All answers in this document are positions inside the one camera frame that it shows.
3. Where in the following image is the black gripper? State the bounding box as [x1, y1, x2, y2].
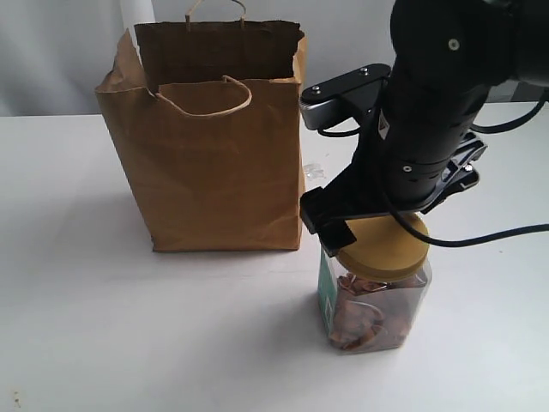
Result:
[299, 106, 487, 258]

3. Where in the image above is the plastic jar with yellow lid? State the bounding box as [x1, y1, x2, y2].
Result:
[317, 216, 431, 353]

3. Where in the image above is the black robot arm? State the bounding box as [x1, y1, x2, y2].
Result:
[299, 1, 548, 256]

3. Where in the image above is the brown paper bag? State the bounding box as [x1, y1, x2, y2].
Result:
[95, 16, 307, 252]

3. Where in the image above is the crumpled clear plastic scrap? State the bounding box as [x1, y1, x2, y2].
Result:
[303, 163, 326, 181]

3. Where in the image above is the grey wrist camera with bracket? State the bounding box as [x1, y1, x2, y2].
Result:
[299, 64, 391, 130]

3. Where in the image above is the black cable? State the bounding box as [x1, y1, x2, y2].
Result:
[319, 100, 549, 249]

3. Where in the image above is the white cylindrical post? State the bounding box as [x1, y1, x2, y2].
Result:
[119, 0, 156, 48]

